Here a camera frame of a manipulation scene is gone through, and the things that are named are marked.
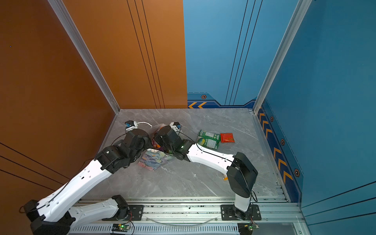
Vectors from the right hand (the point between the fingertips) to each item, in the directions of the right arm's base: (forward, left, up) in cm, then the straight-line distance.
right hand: (152, 133), depth 76 cm
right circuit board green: (-38, -47, -26) cm, 66 cm away
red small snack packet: (+13, -44, -22) cm, 51 cm away
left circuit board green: (-38, +14, -25) cm, 48 cm away
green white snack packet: (+11, -32, -22) cm, 40 cm away
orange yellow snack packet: (-15, -40, -23) cm, 48 cm away
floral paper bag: (-11, -2, -6) cm, 12 cm away
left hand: (-2, 0, +2) cm, 3 cm away
